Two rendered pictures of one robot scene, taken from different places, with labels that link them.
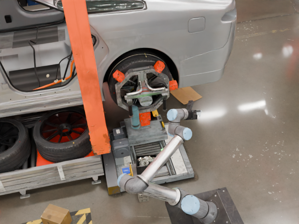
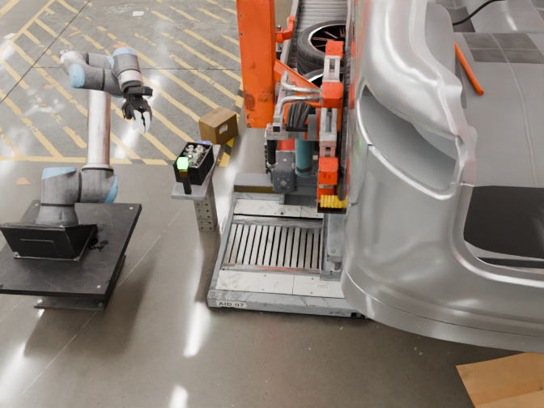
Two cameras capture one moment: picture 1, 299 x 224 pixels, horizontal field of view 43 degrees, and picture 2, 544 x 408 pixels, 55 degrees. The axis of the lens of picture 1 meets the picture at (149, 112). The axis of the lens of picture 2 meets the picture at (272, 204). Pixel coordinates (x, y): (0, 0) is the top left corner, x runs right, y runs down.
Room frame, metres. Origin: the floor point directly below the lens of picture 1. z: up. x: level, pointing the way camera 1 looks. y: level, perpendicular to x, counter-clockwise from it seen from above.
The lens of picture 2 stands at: (3.36, -1.82, 2.15)
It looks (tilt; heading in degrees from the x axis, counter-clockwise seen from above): 43 degrees down; 108
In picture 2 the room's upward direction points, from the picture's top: 3 degrees counter-clockwise
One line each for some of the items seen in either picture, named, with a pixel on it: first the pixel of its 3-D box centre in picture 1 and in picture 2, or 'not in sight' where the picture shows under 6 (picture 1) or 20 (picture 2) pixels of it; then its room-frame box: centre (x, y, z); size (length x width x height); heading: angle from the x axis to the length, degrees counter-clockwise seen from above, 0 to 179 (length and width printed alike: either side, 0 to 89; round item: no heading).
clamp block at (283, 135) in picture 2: (163, 94); (278, 131); (2.84, -0.15, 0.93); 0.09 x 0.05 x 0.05; 10
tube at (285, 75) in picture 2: (134, 85); (303, 75); (2.87, 0.13, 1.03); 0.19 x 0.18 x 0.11; 10
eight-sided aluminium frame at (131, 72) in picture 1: (142, 90); (329, 125); (3.01, 0.06, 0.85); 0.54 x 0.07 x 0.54; 100
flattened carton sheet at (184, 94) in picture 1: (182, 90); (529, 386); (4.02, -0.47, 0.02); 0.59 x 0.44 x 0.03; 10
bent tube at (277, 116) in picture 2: (154, 82); (299, 99); (2.91, -0.06, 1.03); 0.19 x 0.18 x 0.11; 10
